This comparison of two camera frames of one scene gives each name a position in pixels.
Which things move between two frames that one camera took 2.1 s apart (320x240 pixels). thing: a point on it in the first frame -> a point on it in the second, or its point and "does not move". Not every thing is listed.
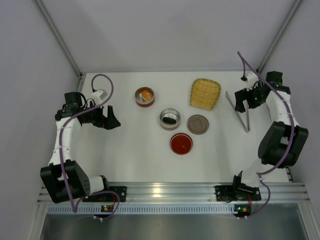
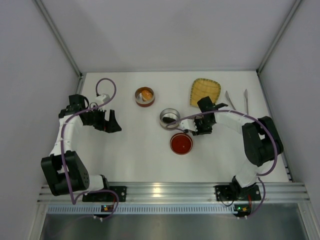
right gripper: (244, 95) -> (200, 124)
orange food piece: (147, 95) does not move
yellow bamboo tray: (204, 93) does not move
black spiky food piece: (169, 120) does not move
